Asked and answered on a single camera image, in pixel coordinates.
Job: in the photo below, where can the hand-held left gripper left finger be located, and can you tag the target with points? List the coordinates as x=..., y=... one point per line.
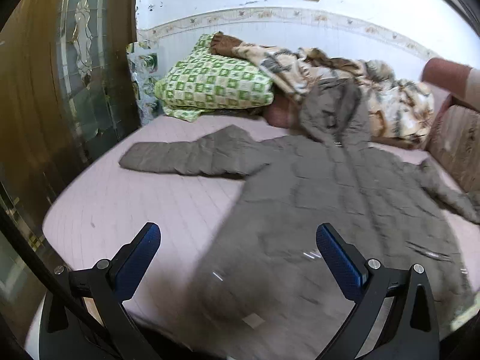
x=138, y=257

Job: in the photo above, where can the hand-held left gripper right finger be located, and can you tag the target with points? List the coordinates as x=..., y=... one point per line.
x=337, y=260

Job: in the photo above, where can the grey-brown quilted puffer jacket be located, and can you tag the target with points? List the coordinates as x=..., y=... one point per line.
x=318, y=195

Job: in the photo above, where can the pink mattress bed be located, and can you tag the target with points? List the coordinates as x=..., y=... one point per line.
x=131, y=195

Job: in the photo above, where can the pink-brown pillow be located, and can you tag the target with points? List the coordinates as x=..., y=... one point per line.
x=279, y=114

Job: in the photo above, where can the leaf print fleece blanket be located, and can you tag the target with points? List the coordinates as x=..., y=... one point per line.
x=393, y=108

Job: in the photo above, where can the striped floral sofa backrest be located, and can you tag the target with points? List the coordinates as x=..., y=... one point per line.
x=457, y=138

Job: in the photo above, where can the floral plastic bag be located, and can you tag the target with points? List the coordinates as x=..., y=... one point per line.
x=144, y=67

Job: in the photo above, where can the green checkered pillow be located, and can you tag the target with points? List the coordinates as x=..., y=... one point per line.
x=213, y=82

